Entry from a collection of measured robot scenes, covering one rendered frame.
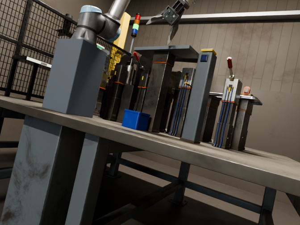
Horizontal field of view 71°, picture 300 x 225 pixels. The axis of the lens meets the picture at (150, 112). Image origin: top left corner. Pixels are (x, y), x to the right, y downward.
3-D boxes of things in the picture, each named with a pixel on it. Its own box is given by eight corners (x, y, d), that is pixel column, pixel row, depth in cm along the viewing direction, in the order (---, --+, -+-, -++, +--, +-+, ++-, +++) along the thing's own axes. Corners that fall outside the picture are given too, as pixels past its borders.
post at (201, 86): (200, 143, 104) (218, 57, 105) (193, 143, 98) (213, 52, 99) (186, 140, 108) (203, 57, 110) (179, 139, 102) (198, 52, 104)
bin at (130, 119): (147, 131, 112) (151, 114, 112) (135, 129, 104) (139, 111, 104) (132, 127, 119) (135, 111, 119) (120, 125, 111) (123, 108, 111)
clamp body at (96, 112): (99, 116, 174) (109, 75, 175) (90, 115, 166) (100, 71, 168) (94, 115, 178) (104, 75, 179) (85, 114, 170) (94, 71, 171)
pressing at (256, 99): (264, 106, 128) (264, 104, 128) (257, 99, 109) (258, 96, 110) (110, 87, 209) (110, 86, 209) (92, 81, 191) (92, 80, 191)
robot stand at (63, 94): (65, 114, 108) (83, 38, 109) (41, 107, 117) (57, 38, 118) (92, 118, 126) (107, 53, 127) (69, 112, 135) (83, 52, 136)
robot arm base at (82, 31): (83, 40, 112) (87, 22, 113) (64, 40, 119) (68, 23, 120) (101, 51, 126) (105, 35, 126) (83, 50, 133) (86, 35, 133)
